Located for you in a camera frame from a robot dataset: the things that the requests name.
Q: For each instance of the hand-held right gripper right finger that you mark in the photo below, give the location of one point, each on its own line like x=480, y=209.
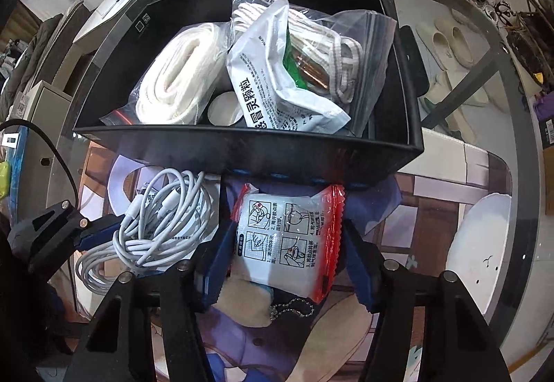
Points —
x=359, y=273

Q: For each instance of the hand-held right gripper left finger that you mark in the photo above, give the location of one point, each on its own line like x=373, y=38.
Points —
x=214, y=265

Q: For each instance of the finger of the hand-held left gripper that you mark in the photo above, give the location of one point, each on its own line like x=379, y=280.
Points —
x=99, y=235

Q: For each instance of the red white wipe packet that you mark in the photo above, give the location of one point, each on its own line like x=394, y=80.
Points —
x=281, y=243

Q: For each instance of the black storage box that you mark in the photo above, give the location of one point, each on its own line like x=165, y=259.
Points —
x=259, y=157

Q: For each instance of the zip bag of white webbing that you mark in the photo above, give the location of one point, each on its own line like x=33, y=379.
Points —
x=173, y=70

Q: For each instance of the white medicine pouch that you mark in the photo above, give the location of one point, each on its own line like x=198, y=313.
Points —
x=268, y=83

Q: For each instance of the printed desk mat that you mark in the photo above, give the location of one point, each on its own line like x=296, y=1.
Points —
x=433, y=209

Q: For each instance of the small grey side cabinet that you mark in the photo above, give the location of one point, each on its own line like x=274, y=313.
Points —
x=43, y=109

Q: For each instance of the beige slipper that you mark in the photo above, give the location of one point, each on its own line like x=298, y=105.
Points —
x=461, y=44
x=456, y=122
x=463, y=90
x=433, y=38

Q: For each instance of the sofa with grey blanket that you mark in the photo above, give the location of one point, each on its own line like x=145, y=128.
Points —
x=39, y=53

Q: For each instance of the dark green box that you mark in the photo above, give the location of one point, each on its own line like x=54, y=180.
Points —
x=547, y=133

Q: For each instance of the purple bag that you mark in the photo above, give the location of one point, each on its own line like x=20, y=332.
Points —
x=544, y=110

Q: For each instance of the wooden shoe rack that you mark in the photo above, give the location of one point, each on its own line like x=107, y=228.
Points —
x=539, y=5

